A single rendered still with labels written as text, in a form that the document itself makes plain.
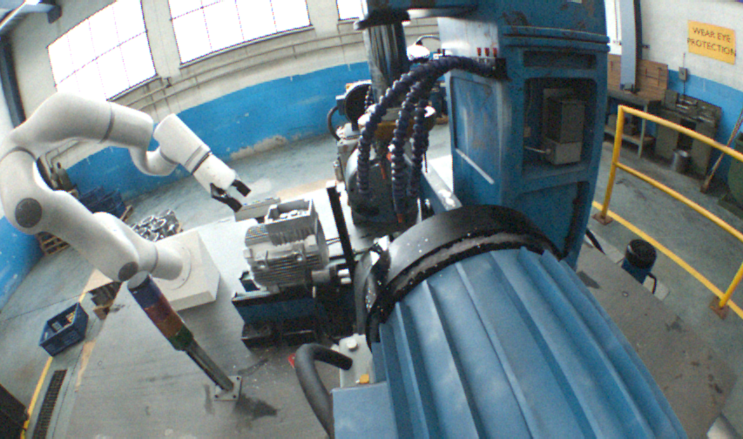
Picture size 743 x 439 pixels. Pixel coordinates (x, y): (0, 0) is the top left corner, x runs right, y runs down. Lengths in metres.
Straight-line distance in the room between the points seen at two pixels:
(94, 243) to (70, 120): 0.33
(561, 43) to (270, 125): 5.92
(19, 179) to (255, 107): 5.78
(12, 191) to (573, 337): 0.71
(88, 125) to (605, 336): 0.73
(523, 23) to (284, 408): 0.98
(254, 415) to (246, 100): 5.82
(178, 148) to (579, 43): 0.95
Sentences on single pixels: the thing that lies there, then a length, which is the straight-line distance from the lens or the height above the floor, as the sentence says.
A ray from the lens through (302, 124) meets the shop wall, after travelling 6.27.
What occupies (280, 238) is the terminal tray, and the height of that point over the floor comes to 1.10.
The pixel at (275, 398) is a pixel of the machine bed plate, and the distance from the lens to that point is 0.83.
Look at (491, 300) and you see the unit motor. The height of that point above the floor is 1.35.
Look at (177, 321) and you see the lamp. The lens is 0.70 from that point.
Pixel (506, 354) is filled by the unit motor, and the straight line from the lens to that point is 0.15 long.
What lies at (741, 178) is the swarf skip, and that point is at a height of 0.46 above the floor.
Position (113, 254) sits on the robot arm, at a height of 1.22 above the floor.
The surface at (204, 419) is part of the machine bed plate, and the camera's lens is 0.91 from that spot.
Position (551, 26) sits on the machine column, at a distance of 0.64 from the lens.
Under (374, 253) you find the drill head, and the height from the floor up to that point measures 1.14.
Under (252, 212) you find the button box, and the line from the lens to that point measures 1.09.
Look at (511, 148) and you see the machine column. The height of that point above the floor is 1.28.
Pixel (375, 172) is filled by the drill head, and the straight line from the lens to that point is 0.96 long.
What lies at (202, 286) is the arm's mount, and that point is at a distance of 1.18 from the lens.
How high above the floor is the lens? 1.48
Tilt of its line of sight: 31 degrees down
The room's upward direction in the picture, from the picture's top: 11 degrees counter-clockwise
